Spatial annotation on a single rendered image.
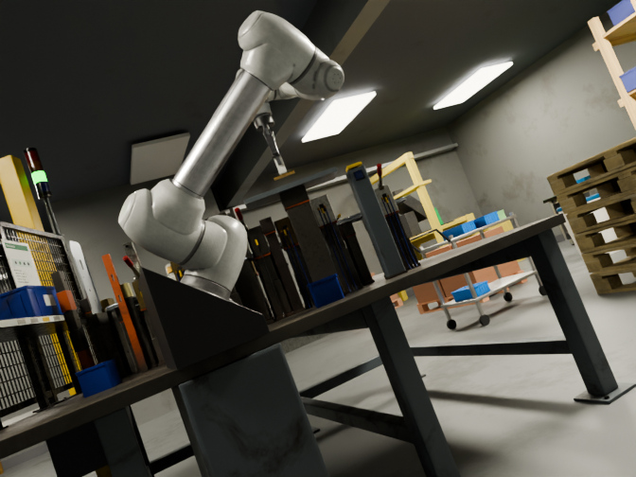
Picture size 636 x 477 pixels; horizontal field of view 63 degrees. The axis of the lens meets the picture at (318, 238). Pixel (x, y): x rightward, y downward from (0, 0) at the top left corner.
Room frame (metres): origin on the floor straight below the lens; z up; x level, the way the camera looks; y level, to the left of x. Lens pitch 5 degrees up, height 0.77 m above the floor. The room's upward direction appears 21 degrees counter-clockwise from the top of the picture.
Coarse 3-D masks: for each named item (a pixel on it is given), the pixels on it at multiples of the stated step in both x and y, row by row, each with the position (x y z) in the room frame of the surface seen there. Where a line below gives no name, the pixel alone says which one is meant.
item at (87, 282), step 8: (72, 248) 2.20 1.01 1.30; (80, 256) 2.26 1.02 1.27; (80, 272) 2.20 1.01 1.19; (88, 272) 2.29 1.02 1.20; (88, 280) 2.25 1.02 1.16; (88, 288) 2.22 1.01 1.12; (88, 296) 2.19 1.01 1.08; (96, 296) 2.28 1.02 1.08; (96, 304) 2.25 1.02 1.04; (96, 312) 2.22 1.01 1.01
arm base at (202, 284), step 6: (186, 276) 1.52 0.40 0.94; (192, 276) 1.51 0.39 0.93; (186, 282) 1.50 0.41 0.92; (192, 282) 1.50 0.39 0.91; (198, 282) 1.50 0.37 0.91; (204, 282) 1.50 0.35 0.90; (210, 282) 1.50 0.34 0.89; (198, 288) 1.49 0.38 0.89; (204, 288) 1.49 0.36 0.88; (210, 288) 1.50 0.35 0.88; (216, 288) 1.51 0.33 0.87; (222, 288) 1.53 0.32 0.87; (216, 294) 1.51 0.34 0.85; (222, 294) 1.53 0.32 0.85; (228, 294) 1.56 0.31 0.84; (228, 300) 1.57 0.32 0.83
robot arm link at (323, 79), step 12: (312, 60) 1.40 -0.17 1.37; (324, 60) 1.42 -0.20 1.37; (312, 72) 1.41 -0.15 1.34; (324, 72) 1.40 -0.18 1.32; (336, 72) 1.41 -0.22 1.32; (300, 84) 1.44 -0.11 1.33; (312, 84) 1.43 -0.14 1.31; (324, 84) 1.41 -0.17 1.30; (336, 84) 1.43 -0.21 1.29; (300, 96) 1.56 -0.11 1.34; (312, 96) 1.49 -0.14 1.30; (324, 96) 1.46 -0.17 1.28
